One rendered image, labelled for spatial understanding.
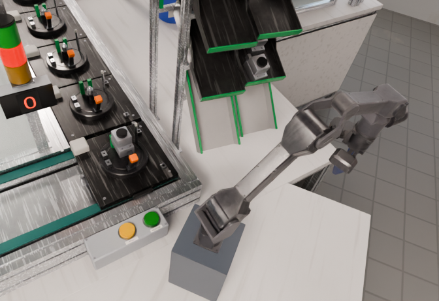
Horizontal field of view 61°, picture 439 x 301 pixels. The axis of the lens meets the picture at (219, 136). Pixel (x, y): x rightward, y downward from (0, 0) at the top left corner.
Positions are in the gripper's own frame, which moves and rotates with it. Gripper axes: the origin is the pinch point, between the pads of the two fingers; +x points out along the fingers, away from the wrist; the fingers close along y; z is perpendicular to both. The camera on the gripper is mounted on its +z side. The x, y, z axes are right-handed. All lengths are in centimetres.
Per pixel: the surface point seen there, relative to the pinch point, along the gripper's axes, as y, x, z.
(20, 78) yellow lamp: 52, -9, 66
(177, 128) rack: 15, 18, 47
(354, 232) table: -3.0, 25.9, -15.7
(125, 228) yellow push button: 50, 20, 33
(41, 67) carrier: 28, 23, 101
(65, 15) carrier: 3, 22, 123
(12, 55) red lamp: 53, -15, 66
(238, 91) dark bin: 10.2, -5.9, 33.1
